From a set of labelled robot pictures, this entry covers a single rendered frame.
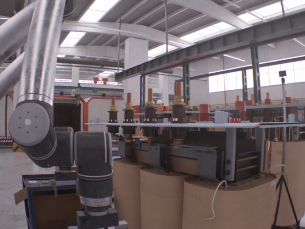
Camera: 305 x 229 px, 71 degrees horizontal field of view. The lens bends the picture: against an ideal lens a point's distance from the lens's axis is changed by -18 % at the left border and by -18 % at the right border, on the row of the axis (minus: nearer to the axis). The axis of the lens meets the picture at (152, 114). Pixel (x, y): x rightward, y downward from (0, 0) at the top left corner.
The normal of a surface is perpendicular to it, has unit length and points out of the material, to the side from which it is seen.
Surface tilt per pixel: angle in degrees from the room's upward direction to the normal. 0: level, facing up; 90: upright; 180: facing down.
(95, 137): 43
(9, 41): 102
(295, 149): 90
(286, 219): 90
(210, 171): 90
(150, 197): 90
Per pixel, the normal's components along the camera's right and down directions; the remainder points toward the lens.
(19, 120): 0.24, -0.39
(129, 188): -0.36, -0.03
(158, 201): -0.69, -0.02
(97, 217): 0.47, -0.03
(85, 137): 0.18, -0.75
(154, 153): -0.84, -0.02
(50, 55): 0.82, -0.30
